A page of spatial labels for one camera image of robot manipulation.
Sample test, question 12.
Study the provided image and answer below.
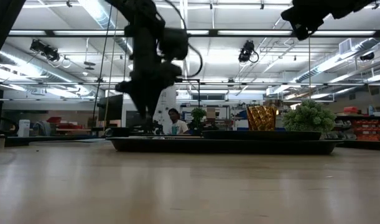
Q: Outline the green plant in grey pot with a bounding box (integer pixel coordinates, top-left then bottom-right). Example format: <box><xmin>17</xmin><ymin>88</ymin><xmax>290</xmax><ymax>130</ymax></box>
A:
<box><xmin>282</xmin><ymin>99</ymin><xmax>336</xmax><ymax>133</ymax></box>

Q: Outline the black frame post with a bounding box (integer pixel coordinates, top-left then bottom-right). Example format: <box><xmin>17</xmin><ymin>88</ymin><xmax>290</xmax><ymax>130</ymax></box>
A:
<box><xmin>0</xmin><ymin>0</ymin><xmax>26</xmax><ymax>149</ymax></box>

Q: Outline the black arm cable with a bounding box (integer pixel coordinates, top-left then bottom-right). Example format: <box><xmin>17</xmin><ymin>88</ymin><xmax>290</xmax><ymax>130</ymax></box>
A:
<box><xmin>163</xmin><ymin>0</ymin><xmax>204</xmax><ymax>78</ymax></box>

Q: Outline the black plastic tray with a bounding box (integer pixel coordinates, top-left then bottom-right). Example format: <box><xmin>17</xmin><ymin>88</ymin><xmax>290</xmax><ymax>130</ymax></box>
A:
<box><xmin>106</xmin><ymin>136</ymin><xmax>343</xmax><ymax>156</ymax></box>

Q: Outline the small green background plant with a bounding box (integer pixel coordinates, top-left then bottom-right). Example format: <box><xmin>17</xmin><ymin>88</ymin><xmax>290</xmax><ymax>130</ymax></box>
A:
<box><xmin>190</xmin><ymin>107</ymin><xmax>208</xmax><ymax>131</ymax></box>

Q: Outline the black monitor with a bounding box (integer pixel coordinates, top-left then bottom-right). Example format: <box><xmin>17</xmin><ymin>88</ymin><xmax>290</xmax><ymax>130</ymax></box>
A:
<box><xmin>98</xmin><ymin>94</ymin><xmax>124</xmax><ymax>123</ymax></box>

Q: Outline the black low round object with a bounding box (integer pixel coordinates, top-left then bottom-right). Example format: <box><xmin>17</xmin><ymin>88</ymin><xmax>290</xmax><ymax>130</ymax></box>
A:
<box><xmin>104</xmin><ymin>126</ymin><xmax>131</xmax><ymax>138</ymax></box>

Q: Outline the black overhead camera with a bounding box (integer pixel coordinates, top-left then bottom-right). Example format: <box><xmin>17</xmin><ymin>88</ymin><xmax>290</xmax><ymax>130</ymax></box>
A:
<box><xmin>238</xmin><ymin>39</ymin><xmax>259</xmax><ymax>63</ymax></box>
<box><xmin>30</xmin><ymin>39</ymin><xmax>60</xmax><ymax>62</ymax></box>

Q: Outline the white container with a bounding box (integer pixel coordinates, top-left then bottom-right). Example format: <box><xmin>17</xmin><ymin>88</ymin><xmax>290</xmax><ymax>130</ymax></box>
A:
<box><xmin>17</xmin><ymin>119</ymin><xmax>31</xmax><ymax>138</ymax></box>

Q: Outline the shelf with red bins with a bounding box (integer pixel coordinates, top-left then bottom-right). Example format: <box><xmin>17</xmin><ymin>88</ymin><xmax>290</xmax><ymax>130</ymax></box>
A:
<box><xmin>343</xmin><ymin>106</ymin><xmax>380</xmax><ymax>142</ymax></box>

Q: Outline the black overhead frame bar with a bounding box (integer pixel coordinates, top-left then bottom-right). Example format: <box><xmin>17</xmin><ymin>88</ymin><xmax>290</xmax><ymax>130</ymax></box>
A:
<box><xmin>7</xmin><ymin>29</ymin><xmax>380</xmax><ymax>39</ymax></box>

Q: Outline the person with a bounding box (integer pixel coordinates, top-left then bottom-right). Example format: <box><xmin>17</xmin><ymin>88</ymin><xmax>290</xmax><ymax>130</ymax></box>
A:
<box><xmin>167</xmin><ymin>108</ymin><xmax>190</xmax><ymax>135</ymax></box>

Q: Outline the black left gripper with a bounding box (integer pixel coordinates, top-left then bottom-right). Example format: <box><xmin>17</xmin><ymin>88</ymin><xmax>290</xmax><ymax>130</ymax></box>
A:
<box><xmin>115</xmin><ymin>62</ymin><xmax>183</xmax><ymax>121</ymax></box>

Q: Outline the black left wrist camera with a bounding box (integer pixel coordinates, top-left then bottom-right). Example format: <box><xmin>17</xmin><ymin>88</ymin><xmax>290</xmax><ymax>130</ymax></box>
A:
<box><xmin>158</xmin><ymin>27</ymin><xmax>190</xmax><ymax>62</ymax></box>

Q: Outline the black table frame rail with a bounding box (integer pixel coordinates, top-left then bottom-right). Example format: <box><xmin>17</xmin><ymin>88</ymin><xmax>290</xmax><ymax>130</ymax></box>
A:
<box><xmin>0</xmin><ymin>134</ymin><xmax>380</xmax><ymax>152</ymax></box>

